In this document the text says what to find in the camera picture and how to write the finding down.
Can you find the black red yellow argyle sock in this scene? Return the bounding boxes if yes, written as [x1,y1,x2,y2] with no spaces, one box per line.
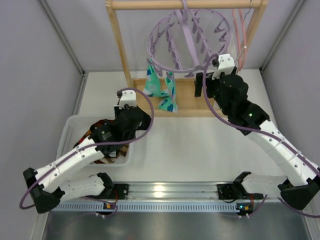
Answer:
[73,119,114,148]

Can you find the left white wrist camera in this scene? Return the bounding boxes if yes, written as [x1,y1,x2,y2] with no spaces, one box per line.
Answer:
[115,90,137,109]

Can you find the purple round clip hanger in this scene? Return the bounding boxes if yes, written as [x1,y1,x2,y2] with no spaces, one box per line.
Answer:
[146,0,232,78]

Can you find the pink clothes hanger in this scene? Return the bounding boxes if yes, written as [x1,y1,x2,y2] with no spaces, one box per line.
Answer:
[232,9,248,72]

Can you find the mint green sock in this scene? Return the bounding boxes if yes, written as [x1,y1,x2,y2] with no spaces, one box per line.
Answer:
[143,59,161,97]
[158,72,178,113]

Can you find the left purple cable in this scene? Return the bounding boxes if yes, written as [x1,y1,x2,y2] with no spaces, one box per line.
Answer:
[19,87,155,210]

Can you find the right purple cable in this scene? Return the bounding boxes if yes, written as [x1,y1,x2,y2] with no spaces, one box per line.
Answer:
[202,53,320,218]

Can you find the brown tan striped sock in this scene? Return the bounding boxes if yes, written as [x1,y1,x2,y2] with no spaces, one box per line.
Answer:
[93,145,129,164]

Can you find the wooden clothes rack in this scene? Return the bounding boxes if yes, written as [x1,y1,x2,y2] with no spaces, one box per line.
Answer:
[105,0,268,117]

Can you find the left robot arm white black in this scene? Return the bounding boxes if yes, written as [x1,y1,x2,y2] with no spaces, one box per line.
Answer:
[23,106,154,214]

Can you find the purple cable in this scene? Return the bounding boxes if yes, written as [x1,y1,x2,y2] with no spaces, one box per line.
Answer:
[19,87,155,210]
[202,53,320,218]

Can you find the aluminium rail frame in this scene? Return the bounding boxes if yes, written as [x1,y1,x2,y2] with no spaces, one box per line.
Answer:
[49,182,266,216]

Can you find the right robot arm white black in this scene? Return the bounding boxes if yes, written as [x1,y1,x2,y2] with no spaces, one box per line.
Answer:
[194,72,320,211]

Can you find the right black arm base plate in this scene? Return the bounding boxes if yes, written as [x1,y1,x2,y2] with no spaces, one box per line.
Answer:
[217,183,264,200]

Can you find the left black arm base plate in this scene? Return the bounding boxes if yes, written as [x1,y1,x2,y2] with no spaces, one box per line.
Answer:
[86,183,130,200]

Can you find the white plastic basket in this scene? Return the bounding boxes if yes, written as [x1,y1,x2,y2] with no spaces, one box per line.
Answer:
[56,115,136,168]

